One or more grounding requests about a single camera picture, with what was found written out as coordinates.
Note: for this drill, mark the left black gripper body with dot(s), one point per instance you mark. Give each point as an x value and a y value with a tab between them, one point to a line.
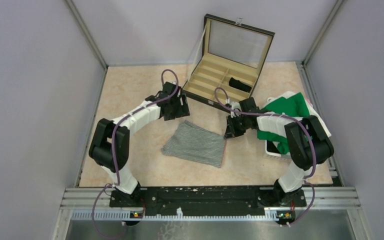
177	110

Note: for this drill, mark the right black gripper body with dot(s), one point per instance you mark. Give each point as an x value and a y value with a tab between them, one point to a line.
238	125

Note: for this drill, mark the grey striped underwear orange trim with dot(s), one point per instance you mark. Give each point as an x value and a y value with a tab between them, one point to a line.
194	143

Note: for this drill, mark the black underwear with beige waistband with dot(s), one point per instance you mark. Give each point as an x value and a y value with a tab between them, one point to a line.
237	84

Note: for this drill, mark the black leather compartment box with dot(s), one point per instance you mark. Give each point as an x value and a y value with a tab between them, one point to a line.
227	49

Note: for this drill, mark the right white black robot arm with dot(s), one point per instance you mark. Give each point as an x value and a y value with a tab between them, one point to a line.
308	143

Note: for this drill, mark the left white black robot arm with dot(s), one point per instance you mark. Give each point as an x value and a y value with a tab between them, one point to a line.
110	145

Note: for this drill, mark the white basket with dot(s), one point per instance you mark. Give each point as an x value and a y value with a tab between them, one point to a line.
271	152

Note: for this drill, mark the green cloth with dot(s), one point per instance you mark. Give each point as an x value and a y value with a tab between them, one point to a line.
291	104

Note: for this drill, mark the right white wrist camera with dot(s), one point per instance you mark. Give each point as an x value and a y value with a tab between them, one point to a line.
235	106

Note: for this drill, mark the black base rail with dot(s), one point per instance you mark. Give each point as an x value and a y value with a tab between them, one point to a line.
206	201

